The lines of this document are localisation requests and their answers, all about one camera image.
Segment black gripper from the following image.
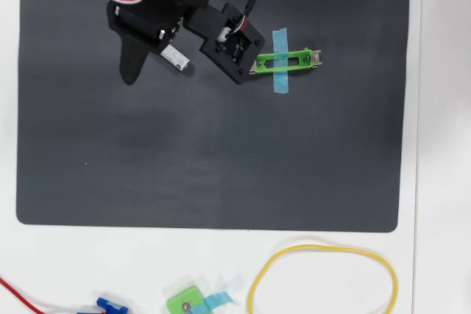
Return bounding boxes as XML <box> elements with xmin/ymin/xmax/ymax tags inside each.
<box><xmin>107</xmin><ymin>1</ymin><xmax>185</xmax><ymax>86</ymax></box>

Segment white AA battery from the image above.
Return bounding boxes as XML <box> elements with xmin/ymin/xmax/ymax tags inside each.
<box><xmin>160</xmin><ymin>43</ymin><xmax>191</xmax><ymax>71</ymax></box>

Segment green battery holder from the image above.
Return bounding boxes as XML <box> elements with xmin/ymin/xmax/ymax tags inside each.
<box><xmin>247</xmin><ymin>47</ymin><xmax>323</xmax><ymax>76</ymax></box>

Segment dark grey textured mat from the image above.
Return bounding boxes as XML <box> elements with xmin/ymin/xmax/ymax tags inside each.
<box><xmin>15</xmin><ymin>0</ymin><xmax>411</xmax><ymax>234</ymax></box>

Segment long blue masking tape strip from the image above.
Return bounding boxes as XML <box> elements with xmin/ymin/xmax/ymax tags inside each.
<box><xmin>272</xmin><ymin>27</ymin><xmax>290</xmax><ymax>95</ymax></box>

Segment green printed block with screw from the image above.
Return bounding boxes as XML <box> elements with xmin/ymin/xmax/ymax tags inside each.
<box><xmin>166</xmin><ymin>284</ymin><xmax>207</xmax><ymax>314</ymax></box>

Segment short blue tape piece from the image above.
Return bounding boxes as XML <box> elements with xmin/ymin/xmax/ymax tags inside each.
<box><xmin>191</xmin><ymin>290</ymin><xmax>236</xmax><ymax>314</ymax></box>

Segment yellow rubber band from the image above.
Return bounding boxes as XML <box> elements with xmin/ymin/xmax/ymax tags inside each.
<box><xmin>247</xmin><ymin>243</ymin><xmax>400</xmax><ymax>314</ymax></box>

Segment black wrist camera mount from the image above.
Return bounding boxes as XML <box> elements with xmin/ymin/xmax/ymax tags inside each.
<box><xmin>183</xmin><ymin>3</ymin><xmax>266</xmax><ymax>85</ymax></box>

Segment blue wire connector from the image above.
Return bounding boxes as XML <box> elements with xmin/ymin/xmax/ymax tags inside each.
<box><xmin>96</xmin><ymin>297</ymin><xmax>130</xmax><ymax>314</ymax></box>

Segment red wire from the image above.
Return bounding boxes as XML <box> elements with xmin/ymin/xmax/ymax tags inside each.
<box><xmin>0</xmin><ymin>276</ymin><xmax>47</xmax><ymax>314</ymax></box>

